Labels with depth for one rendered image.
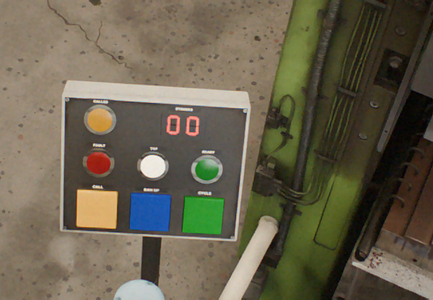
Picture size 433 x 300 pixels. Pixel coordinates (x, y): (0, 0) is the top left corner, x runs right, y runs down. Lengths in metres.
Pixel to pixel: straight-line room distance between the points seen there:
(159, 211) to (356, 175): 0.46
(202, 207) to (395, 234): 0.39
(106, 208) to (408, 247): 0.59
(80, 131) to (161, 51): 1.73
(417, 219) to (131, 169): 0.57
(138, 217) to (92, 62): 1.66
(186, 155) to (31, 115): 1.55
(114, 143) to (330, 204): 0.60
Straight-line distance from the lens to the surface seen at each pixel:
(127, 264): 2.77
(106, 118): 1.60
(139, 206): 1.66
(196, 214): 1.67
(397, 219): 1.78
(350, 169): 1.88
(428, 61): 1.41
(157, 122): 1.60
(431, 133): 1.52
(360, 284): 1.83
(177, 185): 1.65
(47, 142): 3.04
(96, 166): 1.63
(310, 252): 2.17
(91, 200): 1.66
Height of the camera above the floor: 2.41
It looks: 52 degrees down
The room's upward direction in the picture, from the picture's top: 8 degrees clockwise
